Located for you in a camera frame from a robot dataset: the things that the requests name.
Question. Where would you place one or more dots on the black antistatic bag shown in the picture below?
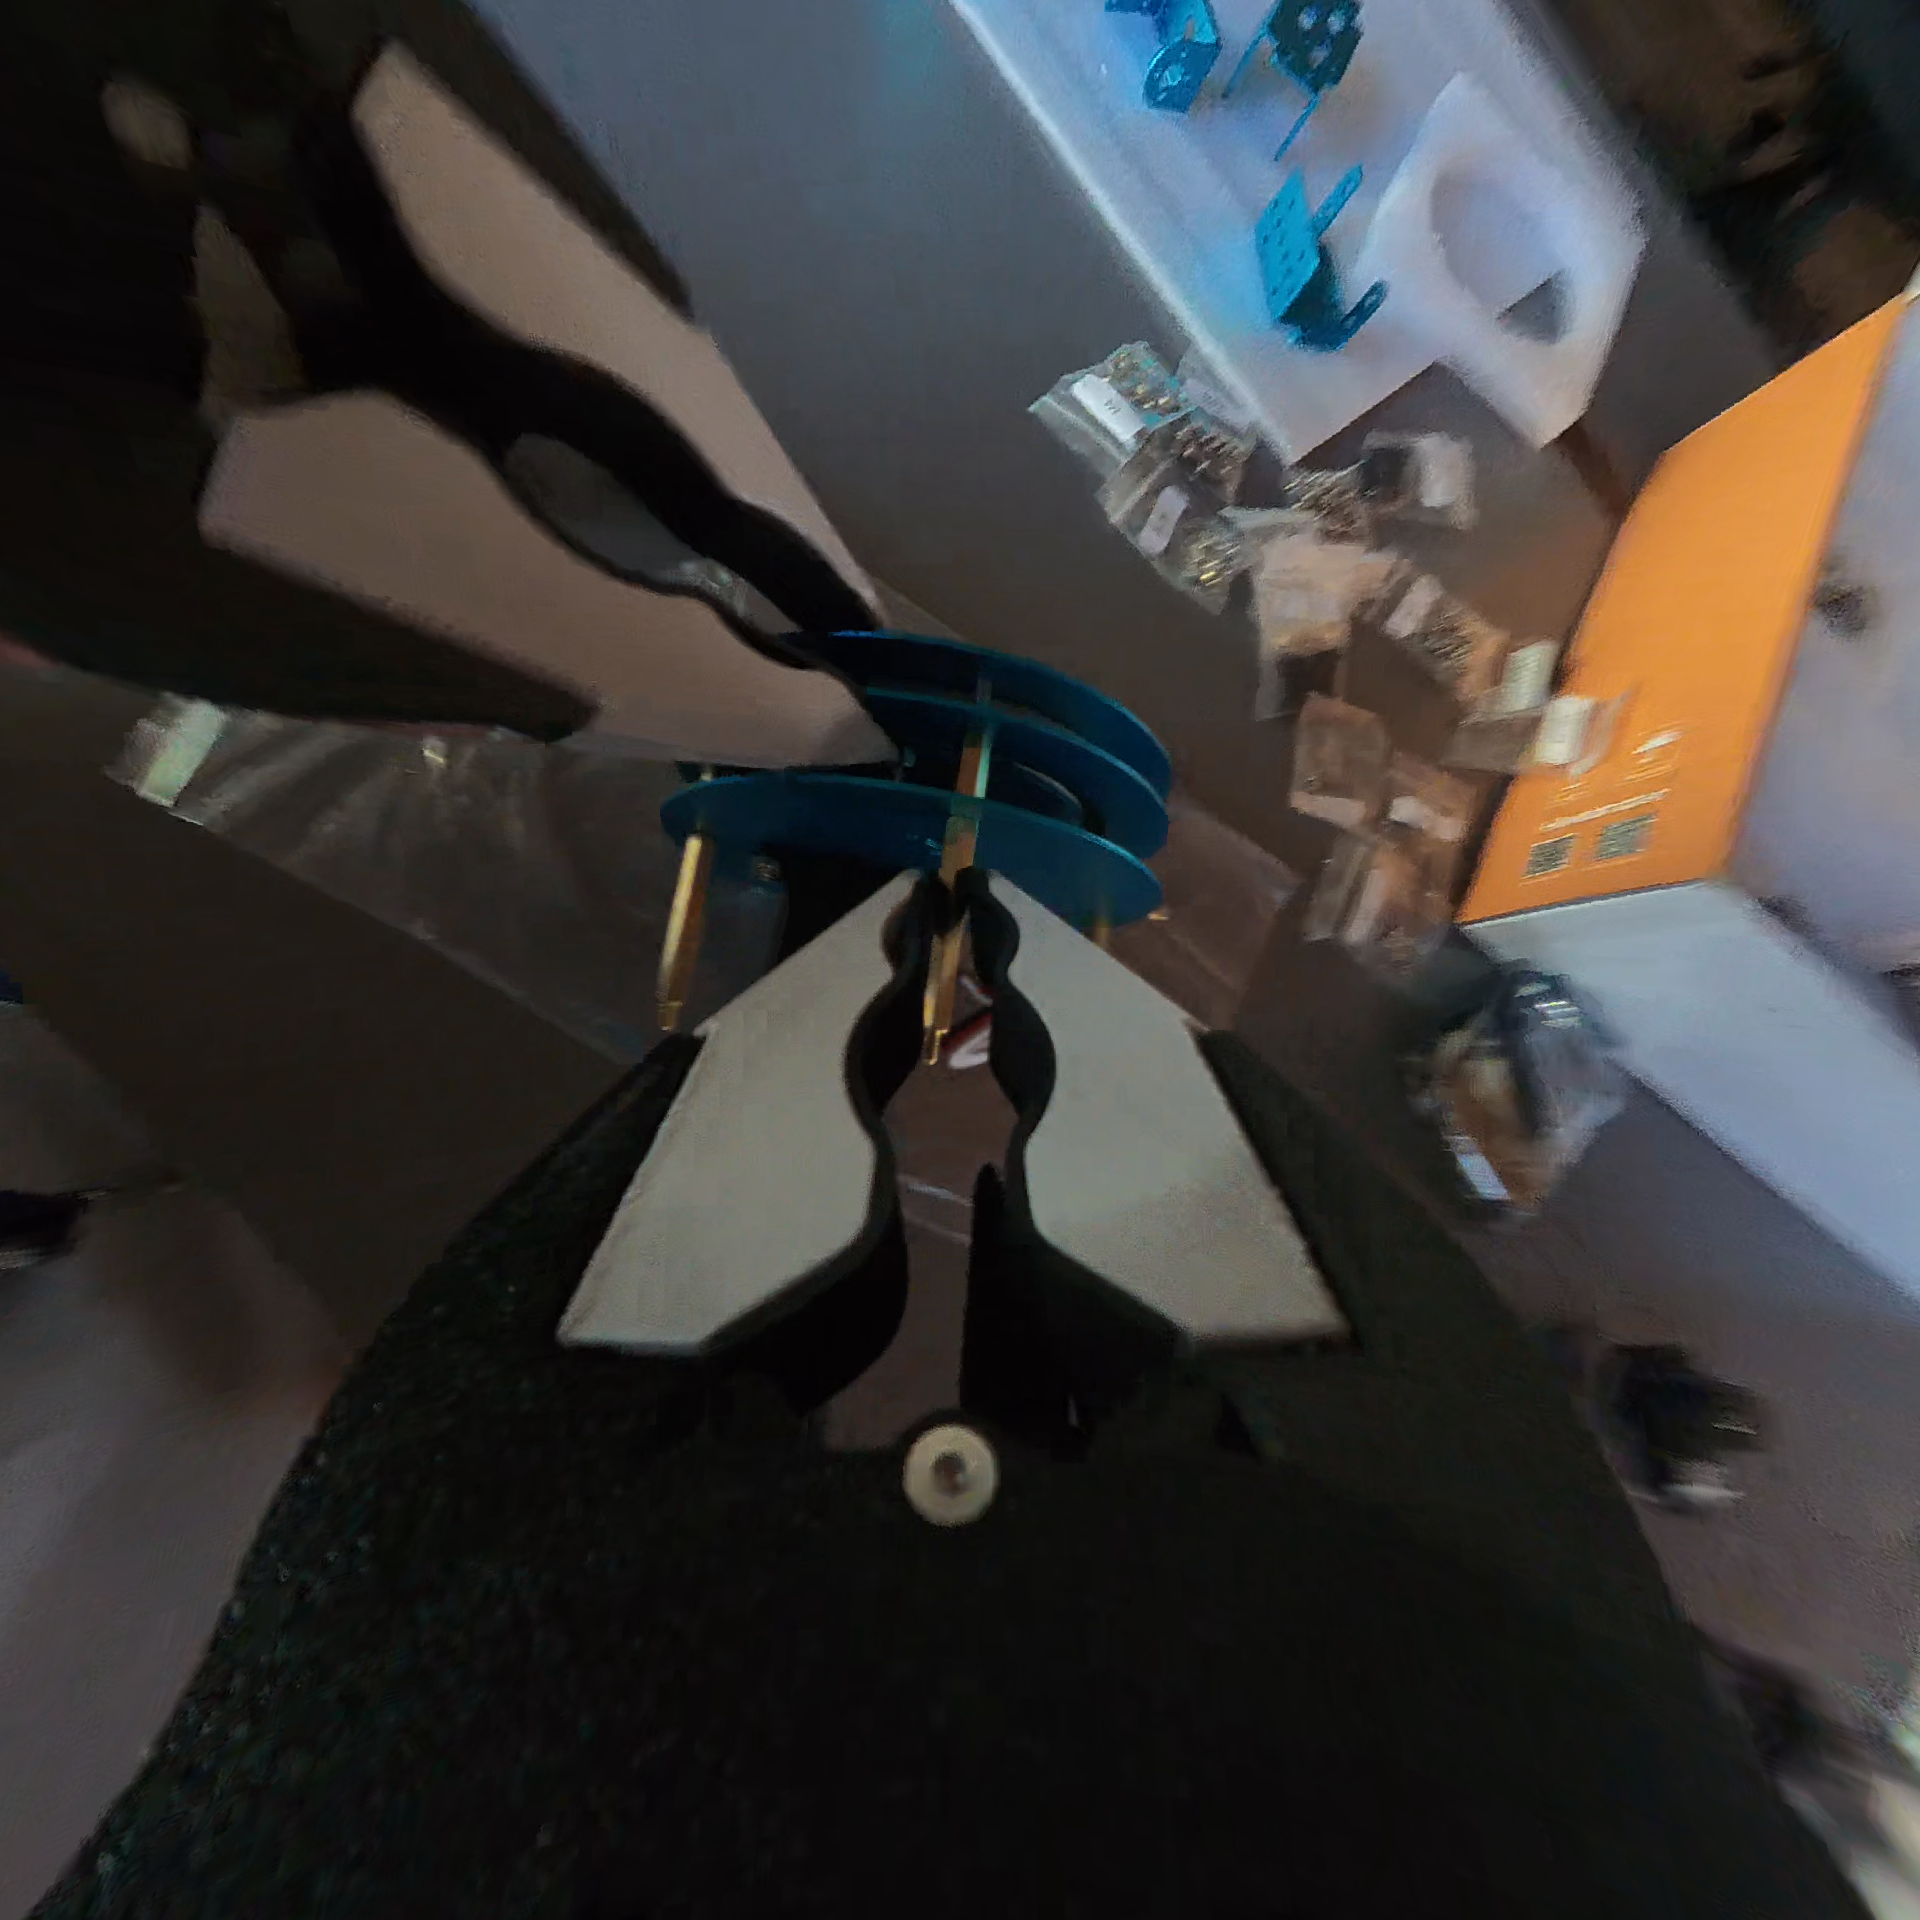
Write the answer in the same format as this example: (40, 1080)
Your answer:
(1514, 1080)

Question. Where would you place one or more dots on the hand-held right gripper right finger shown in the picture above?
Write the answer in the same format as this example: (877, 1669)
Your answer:
(1170, 1184)

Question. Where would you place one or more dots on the blue long U bracket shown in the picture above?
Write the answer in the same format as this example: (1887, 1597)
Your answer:
(1305, 271)

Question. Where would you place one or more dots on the pile of small screw bags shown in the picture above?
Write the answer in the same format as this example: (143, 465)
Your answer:
(1350, 600)

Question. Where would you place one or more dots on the blue small bracket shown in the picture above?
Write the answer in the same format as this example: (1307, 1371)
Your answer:
(1179, 61)

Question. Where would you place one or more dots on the blue round base assembly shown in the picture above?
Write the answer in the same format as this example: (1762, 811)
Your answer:
(840, 819)

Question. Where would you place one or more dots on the person's light garment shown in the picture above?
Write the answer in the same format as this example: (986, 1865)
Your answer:
(151, 1501)

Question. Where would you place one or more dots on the white foam cutout piece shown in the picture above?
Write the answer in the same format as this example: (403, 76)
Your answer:
(1514, 180)

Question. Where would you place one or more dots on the grey desk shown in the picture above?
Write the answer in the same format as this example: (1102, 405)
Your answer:
(900, 301)

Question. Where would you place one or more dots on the white foam sheet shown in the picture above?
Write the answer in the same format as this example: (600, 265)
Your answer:
(1200, 271)

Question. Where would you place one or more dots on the black servo motor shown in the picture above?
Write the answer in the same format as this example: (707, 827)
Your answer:
(1664, 1419)

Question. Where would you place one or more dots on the large clear plastic bag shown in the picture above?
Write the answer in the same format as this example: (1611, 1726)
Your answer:
(374, 841)

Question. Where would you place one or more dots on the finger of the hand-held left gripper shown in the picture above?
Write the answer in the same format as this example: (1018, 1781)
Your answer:
(451, 571)
(571, 284)

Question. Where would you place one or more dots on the orange cardboard box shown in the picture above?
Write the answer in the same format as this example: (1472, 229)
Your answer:
(1680, 630)

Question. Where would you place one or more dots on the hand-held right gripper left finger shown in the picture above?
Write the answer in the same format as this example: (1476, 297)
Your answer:
(721, 1184)

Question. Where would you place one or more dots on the blue multi-hole bracket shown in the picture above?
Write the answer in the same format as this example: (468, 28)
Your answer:
(1305, 44)

